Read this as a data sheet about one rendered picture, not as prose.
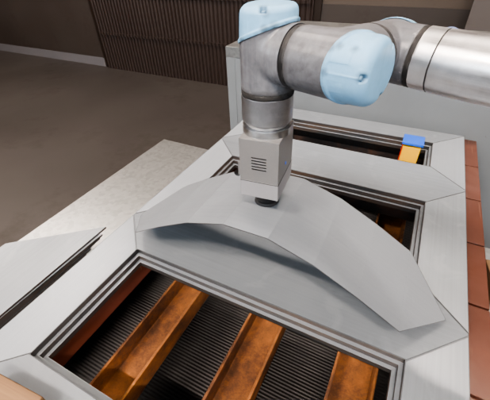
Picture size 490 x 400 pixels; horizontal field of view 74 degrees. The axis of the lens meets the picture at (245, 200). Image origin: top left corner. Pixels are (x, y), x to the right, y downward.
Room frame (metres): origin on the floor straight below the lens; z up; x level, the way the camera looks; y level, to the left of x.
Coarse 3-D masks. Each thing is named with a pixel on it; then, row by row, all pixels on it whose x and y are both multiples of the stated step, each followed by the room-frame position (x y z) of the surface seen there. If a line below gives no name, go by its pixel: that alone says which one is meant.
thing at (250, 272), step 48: (384, 144) 0.99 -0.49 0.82; (432, 144) 0.93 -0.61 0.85; (336, 192) 0.73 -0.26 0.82; (384, 192) 0.68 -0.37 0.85; (144, 240) 0.54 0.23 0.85; (192, 240) 0.53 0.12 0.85; (240, 240) 0.52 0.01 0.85; (240, 288) 0.39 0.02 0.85; (288, 288) 0.39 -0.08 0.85; (336, 288) 0.39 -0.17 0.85; (48, 336) 0.31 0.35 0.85; (336, 336) 0.30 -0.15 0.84; (384, 336) 0.29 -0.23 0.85; (432, 336) 0.28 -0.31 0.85; (432, 384) 0.21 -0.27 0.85
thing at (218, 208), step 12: (228, 180) 0.56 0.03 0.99; (216, 192) 0.52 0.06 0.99; (228, 192) 0.50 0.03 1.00; (240, 192) 0.49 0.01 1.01; (204, 204) 0.48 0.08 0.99; (216, 204) 0.47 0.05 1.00; (228, 204) 0.46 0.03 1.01; (204, 216) 0.44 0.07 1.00; (216, 216) 0.43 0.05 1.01; (228, 216) 0.42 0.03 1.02
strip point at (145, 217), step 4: (176, 192) 0.64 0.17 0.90; (172, 196) 0.63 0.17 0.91; (164, 200) 0.63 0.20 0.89; (168, 200) 0.61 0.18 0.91; (156, 204) 0.63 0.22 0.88; (160, 204) 0.61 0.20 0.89; (164, 204) 0.59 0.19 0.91; (152, 208) 0.61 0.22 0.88; (156, 208) 0.60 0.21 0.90; (160, 208) 0.58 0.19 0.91; (144, 212) 0.62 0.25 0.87; (148, 212) 0.60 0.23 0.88; (152, 212) 0.58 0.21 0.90; (156, 212) 0.56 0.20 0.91; (140, 216) 0.60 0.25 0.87; (144, 216) 0.58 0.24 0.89; (148, 216) 0.57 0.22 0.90; (152, 216) 0.55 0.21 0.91; (140, 220) 0.57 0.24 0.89; (144, 220) 0.55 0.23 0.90; (148, 220) 0.54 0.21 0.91; (140, 224) 0.54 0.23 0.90; (144, 224) 0.52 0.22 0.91
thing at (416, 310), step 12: (408, 264) 0.38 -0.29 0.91; (408, 276) 0.36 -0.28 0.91; (420, 276) 0.37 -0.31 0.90; (408, 288) 0.34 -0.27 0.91; (420, 288) 0.34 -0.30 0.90; (408, 300) 0.31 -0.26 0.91; (420, 300) 0.32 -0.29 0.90; (408, 312) 0.29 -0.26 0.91; (420, 312) 0.30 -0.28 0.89; (408, 324) 0.27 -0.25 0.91; (420, 324) 0.28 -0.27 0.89
